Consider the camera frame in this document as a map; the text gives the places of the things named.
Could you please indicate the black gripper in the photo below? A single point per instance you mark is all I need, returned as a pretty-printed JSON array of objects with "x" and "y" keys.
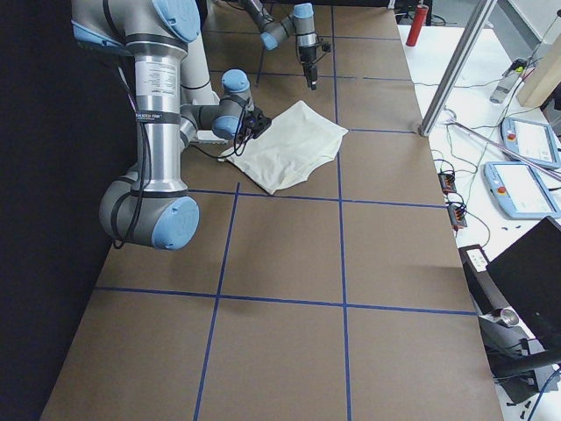
[
  {"x": 263, "y": 123},
  {"x": 307, "y": 55}
]

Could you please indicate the cream long-sleeve cat shirt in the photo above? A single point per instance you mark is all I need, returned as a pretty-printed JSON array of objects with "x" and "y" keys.
[{"x": 299, "y": 141}]

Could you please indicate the silver-grey robot arm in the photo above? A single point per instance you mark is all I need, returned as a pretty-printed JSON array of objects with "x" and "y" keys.
[
  {"x": 172, "y": 102},
  {"x": 300, "y": 23}
]

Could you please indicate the red cylindrical bottle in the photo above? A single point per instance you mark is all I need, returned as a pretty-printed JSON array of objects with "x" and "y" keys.
[{"x": 421, "y": 12}]

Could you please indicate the orange-black connector block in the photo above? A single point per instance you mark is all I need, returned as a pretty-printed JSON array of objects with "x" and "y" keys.
[
  {"x": 447, "y": 182},
  {"x": 456, "y": 216}
]

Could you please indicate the upper teach pendant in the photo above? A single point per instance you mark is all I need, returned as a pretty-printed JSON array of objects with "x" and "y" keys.
[{"x": 532, "y": 140}]

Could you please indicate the teach pendant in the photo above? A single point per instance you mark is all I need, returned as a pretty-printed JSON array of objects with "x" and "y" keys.
[
  {"x": 532, "y": 140},
  {"x": 519, "y": 191}
]

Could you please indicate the lower teach pendant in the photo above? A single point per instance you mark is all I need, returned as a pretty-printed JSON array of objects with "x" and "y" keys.
[{"x": 519, "y": 191}]

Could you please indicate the black box with label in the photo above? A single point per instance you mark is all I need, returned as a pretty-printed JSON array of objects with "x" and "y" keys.
[{"x": 474, "y": 262}]

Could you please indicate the black monitor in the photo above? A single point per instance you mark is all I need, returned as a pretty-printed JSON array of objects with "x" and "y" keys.
[{"x": 527, "y": 273}]

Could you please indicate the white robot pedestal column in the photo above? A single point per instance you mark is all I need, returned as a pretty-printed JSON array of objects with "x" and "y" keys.
[{"x": 204, "y": 117}]

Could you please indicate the aluminium frame post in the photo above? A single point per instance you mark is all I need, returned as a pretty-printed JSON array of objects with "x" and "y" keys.
[{"x": 469, "y": 37}]

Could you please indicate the black camera tripod stand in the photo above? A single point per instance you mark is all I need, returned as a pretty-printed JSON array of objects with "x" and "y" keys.
[{"x": 521, "y": 365}]

